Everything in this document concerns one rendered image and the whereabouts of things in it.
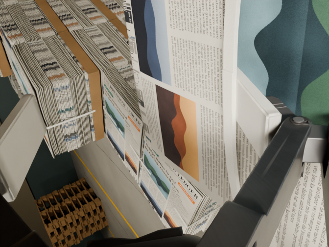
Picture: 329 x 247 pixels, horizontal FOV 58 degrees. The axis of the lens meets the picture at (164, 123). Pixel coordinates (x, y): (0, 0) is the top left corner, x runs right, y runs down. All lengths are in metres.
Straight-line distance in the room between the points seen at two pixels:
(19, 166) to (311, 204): 0.18
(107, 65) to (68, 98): 0.18
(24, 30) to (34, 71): 0.26
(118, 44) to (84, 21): 0.22
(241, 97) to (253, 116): 0.02
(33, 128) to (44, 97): 0.88
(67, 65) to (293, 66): 1.01
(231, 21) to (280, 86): 0.05
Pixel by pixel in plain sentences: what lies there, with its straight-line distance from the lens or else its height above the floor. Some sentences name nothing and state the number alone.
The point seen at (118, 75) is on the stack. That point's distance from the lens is 1.09.
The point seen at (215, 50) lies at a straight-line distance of 0.23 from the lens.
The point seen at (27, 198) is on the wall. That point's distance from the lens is 9.35.
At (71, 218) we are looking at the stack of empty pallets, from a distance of 7.33.
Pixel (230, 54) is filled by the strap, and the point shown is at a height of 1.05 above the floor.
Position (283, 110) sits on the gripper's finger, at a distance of 0.17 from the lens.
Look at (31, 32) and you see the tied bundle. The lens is 1.34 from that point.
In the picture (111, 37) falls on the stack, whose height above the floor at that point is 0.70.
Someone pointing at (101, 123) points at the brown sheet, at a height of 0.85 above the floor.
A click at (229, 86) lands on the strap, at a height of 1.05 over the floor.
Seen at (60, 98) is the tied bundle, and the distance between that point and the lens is 1.11.
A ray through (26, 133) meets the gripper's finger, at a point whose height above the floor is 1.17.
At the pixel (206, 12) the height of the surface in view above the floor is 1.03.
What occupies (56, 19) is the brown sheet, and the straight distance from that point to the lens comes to 1.40.
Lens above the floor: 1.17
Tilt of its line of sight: 26 degrees down
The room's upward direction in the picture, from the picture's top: 113 degrees counter-clockwise
